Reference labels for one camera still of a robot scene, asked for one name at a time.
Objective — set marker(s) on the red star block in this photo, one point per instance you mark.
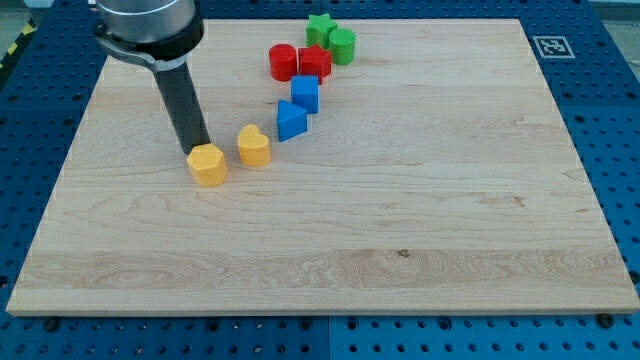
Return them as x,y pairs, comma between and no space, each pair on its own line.
315,60

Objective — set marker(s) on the blue triangle block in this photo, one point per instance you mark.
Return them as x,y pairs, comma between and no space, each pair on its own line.
291,120

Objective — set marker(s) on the blue cube block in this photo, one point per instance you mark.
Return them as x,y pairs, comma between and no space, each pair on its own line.
305,92

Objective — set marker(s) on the white fiducial marker tag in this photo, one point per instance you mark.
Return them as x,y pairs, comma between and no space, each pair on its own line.
553,47

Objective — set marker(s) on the green star block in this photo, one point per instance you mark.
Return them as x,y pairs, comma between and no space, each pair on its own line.
318,30

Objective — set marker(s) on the green cylinder block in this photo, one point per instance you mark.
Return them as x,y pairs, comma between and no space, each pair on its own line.
342,46

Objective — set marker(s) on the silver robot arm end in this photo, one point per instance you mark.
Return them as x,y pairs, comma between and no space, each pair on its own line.
155,34

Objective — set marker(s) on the light wooden board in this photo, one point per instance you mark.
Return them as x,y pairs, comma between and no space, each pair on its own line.
437,178

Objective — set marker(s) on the yellow hexagon block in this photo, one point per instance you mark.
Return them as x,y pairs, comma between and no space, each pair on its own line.
207,165

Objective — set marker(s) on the yellow heart block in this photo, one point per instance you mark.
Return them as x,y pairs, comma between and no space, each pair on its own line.
253,146

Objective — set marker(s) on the red cylinder block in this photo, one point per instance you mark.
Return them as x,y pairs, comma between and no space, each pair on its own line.
283,62

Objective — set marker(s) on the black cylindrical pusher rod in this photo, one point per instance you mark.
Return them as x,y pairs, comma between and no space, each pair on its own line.
181,102

